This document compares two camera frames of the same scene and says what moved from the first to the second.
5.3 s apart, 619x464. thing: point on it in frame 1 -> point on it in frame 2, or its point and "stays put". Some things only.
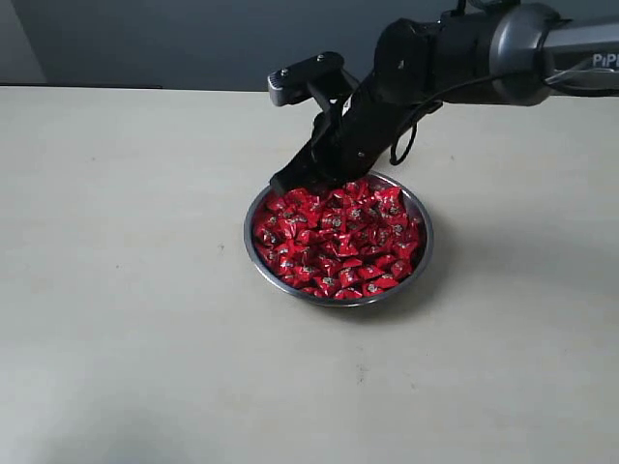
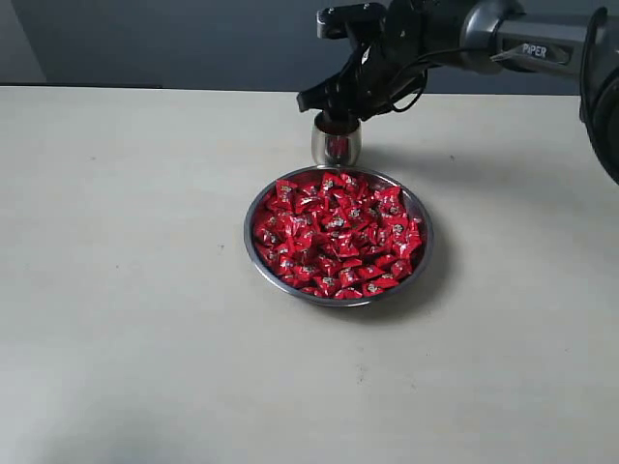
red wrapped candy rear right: [389, 204] stays put
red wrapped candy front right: [378, 286] stays put
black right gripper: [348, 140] -> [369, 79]
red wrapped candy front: [326, 285] stays put
